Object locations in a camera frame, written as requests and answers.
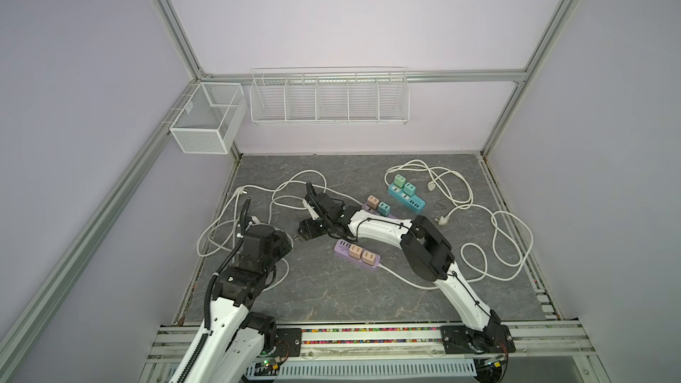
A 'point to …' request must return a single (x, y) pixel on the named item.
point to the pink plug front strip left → (355, 251)
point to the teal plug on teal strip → (409, 189)
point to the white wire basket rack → (330, 96)
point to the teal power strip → (403, 192)
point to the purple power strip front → (342, 248)
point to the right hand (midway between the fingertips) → (305, 230)
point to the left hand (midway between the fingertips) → (284, 239)
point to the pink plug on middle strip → (372, 202)
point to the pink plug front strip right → (369, 258)
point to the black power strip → (309, 229)
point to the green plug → (400, 181)
